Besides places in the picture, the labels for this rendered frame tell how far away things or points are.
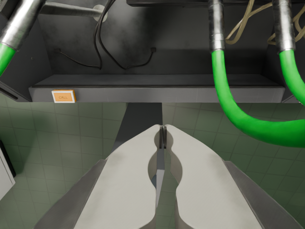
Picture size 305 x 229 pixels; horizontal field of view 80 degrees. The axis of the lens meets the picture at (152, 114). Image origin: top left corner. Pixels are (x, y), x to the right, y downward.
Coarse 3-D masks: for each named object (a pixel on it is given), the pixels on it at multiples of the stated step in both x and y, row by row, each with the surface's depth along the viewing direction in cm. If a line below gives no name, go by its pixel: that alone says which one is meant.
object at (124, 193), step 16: (160, 128) 12; (128, 144) 10; (144, 144) 10; (160, 144) 12; (112, 160) 9; (128, 160) 9; (144, 160) 9; (112, 176) 8; (128, 176) 8; (144, 176) 8; (96, 192) 7; (112, 192) 7; (128, 192) 7; (144, 192) 7; (96, 208) 7; (112, 208) 7; (128, 208) 7; (144, 208) 7; (80, 224) 6; (96, 224) 6; (112, 224) 6; (128, 224) 6; (144, 224) 6
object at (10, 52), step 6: (0, 48) 17; (6, 48) 17; (0, 54) 17; (6, 54) 17; (12, 54) 18; (0, 60) 17; (6, 60) 17; (0, 66) 17; (6, 66) 17; (0, 72) 17
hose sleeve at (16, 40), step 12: (24, 0) 18; (36, 0) 18; (24, 12) 17; (36, 12) 18; (12, 24) 17; (24, 24) 18; (0, 36) 17; (12, 36) 17; (24, 36) 18; (12, 48) 17
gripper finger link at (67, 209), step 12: (96, 168) 8; (84, 180) 8; (96, 180) 8; (72, 192) 7; (84, 192) 7; (60, 204) 7; (72, 204) 7; (84, 204) 7; (48, 216) 6; (60, 216) 6; (72, 216) 6; (36, 228) 6; (48, 228) 6; (60, 228) 6; (72, 228) 6
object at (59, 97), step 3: (54, 90) 44; (57, 90) 44; (60, 90) 44; (63, 90) 44; (66, 90) 44; (69, 90) 44; (72, 90) 44; (54, 93) 44; (57, 93) 44; (60, 93) 44; (63, 93) 44; (66, 93) 44; (69, 93) 44; (54, 96) 44; (57, 96) 44; (60, 96) 44; (63, 96) 44; (66, 96) 44; (69, 96) 44; (57, 99) 45; (60, 99) 45; (63, 99) 45; (66, 99) 44; (69, 99) 44; (75, 99) 45
